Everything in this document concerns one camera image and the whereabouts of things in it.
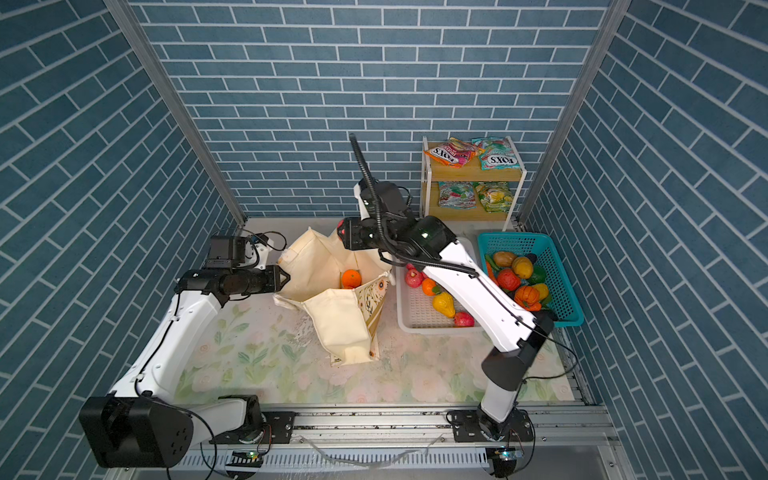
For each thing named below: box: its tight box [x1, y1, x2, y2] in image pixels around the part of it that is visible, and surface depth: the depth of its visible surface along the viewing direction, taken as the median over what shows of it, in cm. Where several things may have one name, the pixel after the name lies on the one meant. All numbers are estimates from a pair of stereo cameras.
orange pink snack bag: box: [424, 137, 478, 169], surface depth 90 cm
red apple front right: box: [453, 311, 475, 327], surface depth 89 cm
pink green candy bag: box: [438, 181, 477, 210], surface depth 106 cm
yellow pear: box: [432, 292, 456, 319], surface depth 93 cm
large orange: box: [342, 269, 362, 289], surface depth 99 cm
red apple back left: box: [405, 268, 428, 288], surface depth 99 cm
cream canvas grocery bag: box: [273, 227, 395, 366], surface depth 82 cm
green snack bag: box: [471, 137, 520, 171], surface depth 93 cm
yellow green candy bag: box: [475, 182, 514, 213], surface depth 105 cm
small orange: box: [421, 278, 437, 296], surface depth 98 cm
